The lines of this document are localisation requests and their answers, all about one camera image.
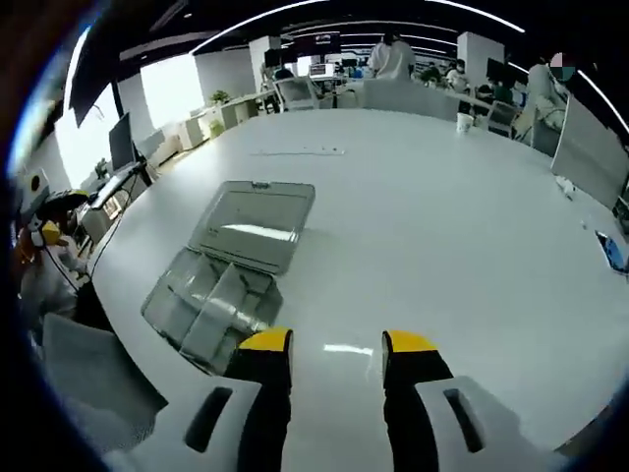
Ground white table cable cover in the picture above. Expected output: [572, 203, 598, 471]
[250, 146, 346, 158]

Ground white office chair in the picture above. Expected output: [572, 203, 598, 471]
[273, 76, 321, 112]

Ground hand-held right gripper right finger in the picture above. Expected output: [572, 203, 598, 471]
[381, 328, 559, 472]

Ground black-legged side desk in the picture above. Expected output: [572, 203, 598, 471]
[81, 164, 151, 237]

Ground transparent grey guide fixture box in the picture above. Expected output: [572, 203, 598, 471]
[141, 179, 316, 375]

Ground curved ceiling light strip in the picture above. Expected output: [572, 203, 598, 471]
[191, 0, 525, 55]

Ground white low partition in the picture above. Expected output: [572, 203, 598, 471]
[362, 80, 459, 123]

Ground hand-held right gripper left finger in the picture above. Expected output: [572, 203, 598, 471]
[102, 325, 296, 472]

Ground white upright panel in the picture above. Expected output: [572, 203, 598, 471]
[549, 92, 629, 210]

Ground phone with blue screen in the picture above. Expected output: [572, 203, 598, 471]
[595, 229, 628, 271]

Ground dark hanging screen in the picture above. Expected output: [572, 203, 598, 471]
[68, 63, 107, 128]

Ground grey mesh office chair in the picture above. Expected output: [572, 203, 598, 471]
[41, 313, 169, 443]

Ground dark wall display screen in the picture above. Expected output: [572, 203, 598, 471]
[297, 31, 341, 53]

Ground person in white shirt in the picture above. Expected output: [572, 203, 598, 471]
[18, 240, 92, 319]

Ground grey laptop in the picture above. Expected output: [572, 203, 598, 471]
[107, 112, 135, 171]

